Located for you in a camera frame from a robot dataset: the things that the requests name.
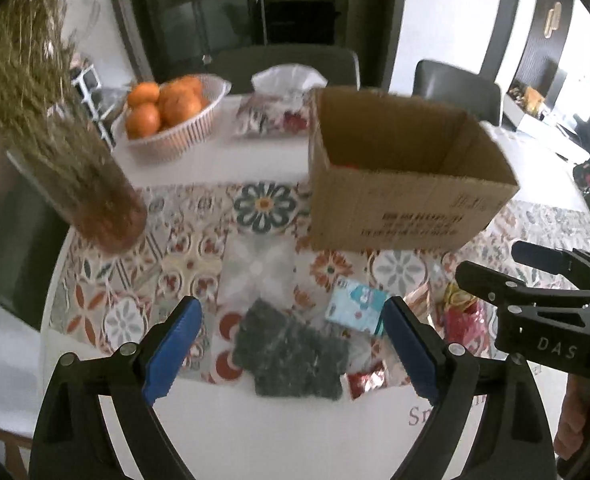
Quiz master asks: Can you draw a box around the dried grass bunch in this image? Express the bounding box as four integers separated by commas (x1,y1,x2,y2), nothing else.
0,0,148,241

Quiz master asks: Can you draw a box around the pile of oranges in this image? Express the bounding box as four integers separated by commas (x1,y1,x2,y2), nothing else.
125,75,213,141

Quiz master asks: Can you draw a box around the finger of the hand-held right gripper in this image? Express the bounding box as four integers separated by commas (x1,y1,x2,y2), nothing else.
512,240,590,289
455,260,590,312

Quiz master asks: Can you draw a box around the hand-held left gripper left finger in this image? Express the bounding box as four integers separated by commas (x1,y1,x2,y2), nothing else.
29,296,204,480

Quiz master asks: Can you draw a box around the white cube shelf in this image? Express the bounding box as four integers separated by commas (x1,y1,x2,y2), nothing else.
72,64,116,150

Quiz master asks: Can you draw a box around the dark green fuzzy cloth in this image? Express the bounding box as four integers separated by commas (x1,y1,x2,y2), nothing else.
232,298,350,402

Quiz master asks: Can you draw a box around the orange toy figure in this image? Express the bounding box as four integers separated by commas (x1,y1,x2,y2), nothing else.
507,85,546,111

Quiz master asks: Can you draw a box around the wooden stool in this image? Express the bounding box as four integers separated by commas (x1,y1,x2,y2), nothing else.
0,426,33,480

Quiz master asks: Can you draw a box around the floral tissue box cover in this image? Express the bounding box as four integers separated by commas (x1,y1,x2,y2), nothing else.
234,91,312,139

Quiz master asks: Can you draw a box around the patterned table runner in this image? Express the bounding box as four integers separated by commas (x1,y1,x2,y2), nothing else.
49,180,590,386

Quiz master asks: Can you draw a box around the red yellow printed packet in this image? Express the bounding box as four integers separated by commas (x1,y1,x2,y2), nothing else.
442,307,490,335

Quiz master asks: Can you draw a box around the black glass door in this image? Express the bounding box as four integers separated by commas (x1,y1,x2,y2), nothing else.
120,0,270,81

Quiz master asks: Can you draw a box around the red foil snack packet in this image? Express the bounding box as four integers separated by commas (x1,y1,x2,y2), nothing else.
345,360,390,401

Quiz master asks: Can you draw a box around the light blue tissue pack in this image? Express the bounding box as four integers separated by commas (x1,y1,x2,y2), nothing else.
325,279,388,336

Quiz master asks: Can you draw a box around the white lettered tablecloth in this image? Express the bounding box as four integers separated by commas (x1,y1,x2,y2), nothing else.
40,91,590,480

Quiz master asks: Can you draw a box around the gold wall ornament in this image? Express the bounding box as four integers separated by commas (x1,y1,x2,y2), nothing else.
545,2,563,41

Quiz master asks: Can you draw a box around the white ribbed fruit basket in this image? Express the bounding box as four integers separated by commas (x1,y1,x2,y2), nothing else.
111,74,232,163

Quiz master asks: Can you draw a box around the white tv cabinet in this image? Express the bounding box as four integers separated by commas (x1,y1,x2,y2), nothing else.
502,94,590,161

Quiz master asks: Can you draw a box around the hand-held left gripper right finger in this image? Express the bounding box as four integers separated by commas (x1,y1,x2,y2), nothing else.
382,296,558,480

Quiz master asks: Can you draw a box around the brown cardboard box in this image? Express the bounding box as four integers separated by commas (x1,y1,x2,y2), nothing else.
307,86,520,253

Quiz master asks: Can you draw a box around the person's right hand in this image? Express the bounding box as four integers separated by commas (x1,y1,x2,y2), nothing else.
555,374,590,462

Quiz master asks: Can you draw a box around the glass vase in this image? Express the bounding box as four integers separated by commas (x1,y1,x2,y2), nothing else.
5,145,149,256

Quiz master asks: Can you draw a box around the white tissue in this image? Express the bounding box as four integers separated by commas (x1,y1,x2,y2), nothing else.
251,64,328,97

